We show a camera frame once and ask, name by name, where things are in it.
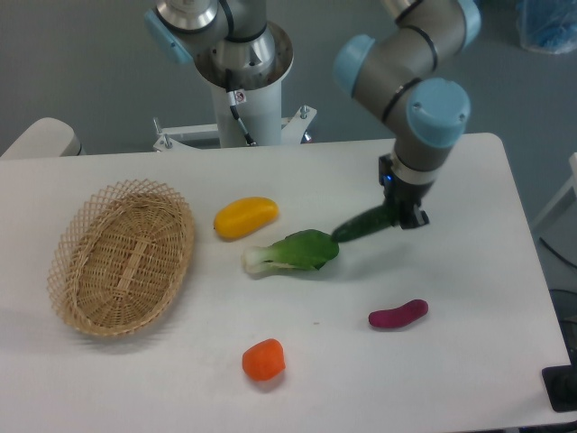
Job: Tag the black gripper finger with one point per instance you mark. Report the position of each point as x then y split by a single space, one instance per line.
411 216
393 207

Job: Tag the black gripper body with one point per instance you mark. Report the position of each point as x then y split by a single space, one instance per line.
401 183

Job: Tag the dark green cucumber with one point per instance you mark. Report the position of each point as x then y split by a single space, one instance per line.
369 222

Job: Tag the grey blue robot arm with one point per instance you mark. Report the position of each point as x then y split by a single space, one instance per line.
394 79

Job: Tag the green bok choy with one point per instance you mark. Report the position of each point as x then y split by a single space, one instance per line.
307 250

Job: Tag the purple sweet potato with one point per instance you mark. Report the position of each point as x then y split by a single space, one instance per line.
399 317

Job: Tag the yellow bell pepper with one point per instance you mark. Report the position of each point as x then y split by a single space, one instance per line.
244 216

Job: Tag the orange carrot piece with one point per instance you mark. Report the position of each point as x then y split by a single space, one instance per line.
264 361

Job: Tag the black device at edge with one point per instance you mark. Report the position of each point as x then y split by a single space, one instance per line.
560 385

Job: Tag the blue plastic bag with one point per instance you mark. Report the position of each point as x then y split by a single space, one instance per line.
547 27

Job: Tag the woven wicker basket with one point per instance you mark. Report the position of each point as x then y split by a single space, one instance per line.
122 259

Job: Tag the white chair back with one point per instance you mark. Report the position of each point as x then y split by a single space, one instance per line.
46 138

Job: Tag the white frame at right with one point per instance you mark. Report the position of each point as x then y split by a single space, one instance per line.
558 203

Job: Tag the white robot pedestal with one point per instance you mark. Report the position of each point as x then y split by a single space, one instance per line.
245 81

